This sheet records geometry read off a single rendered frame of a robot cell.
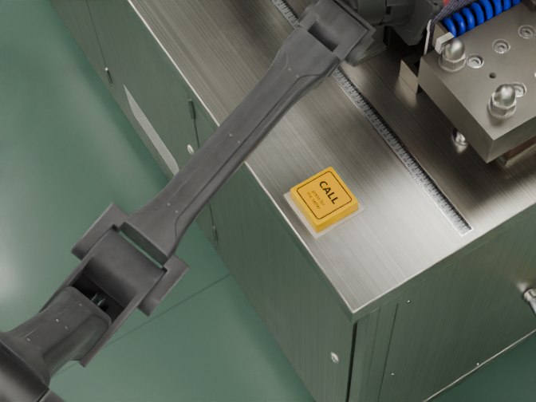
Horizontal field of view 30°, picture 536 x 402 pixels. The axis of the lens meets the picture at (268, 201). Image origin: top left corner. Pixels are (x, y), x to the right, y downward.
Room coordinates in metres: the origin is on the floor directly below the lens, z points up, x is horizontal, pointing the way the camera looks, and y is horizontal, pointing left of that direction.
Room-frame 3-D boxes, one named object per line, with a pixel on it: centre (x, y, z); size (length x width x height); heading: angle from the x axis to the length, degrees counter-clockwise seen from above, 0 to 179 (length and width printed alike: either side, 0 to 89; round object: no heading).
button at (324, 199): (0.66, -0.08, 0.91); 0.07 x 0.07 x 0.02; 28
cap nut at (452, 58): (0.79, -0.26, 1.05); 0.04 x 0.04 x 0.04
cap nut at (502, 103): (0.72, -0.32, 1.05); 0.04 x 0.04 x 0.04
